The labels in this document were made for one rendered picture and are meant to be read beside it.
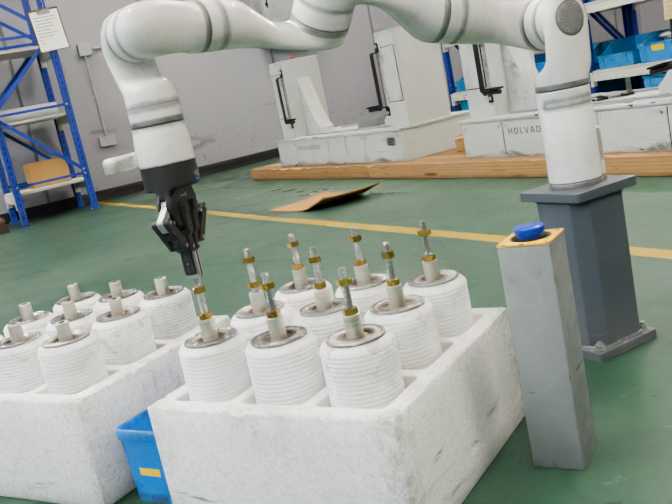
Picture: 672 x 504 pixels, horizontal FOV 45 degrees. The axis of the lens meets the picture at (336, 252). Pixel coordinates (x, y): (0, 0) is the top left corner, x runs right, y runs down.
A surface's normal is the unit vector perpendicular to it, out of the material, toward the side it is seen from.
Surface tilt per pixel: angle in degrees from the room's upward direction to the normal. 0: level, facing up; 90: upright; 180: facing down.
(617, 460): 0
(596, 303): 90
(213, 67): 90
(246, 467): 90
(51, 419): 90
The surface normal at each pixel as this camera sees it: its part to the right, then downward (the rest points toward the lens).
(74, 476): -0.48, 0.27
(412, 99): 0.49, 0.07
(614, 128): -0.85, 0.27
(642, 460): -0.20, -0.96
